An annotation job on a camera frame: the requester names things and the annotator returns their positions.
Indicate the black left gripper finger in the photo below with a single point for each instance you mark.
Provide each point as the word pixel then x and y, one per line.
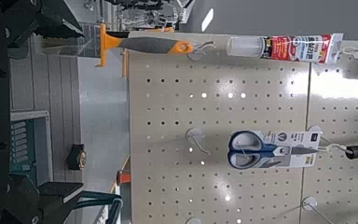
pixel 56 18
pixel 54 194

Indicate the small red orange object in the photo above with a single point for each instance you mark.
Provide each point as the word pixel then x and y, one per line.
pixel 122 178

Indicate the background equipment rack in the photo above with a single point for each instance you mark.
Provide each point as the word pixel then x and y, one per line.
pixel 143 14

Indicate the white pegboard hook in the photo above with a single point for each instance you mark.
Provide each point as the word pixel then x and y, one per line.
pixel 194 221
pixel 309 202
pixel 349 49
pixel 315 130
pixel 195 54
pixel 194 135

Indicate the beige pegboard panel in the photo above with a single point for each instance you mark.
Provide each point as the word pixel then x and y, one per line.
pixel 223 115
pixel 338 186

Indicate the blue scissors on card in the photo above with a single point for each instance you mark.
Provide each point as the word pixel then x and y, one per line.
pixel 270 148

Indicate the red white sealant tube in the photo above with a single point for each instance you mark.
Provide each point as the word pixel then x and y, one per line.
pixel 292 48

